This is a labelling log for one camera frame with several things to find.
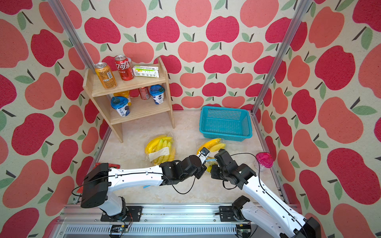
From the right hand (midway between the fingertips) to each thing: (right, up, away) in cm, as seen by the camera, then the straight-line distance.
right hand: (213, 174), depth 78 cm
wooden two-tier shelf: (-45, +37, +16) cm, 60 cm away
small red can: (-42, +47, +17) cm, 66 cm away
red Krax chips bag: (-71, +1, +13) cm, 72 cm away
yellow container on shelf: (-52, +45, +10) cm, 69 cm away
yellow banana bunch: (+2, +13, +13) cm, 19 cm away
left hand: (-4, +5, -4) cm, 7 cm away
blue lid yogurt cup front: (-52, +38, +4) cm, 64 cm away
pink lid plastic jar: (+30, +7, +4) cm, 31 cm away
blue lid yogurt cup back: (-33, +47, +13) cm, 59 cm away
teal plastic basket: (+17, +27, +37) cm, 49 cm away
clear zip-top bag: (-36, +7, +9) cm, 38 cm away
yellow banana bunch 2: (-32, +15, +15) cm, 38 cm away
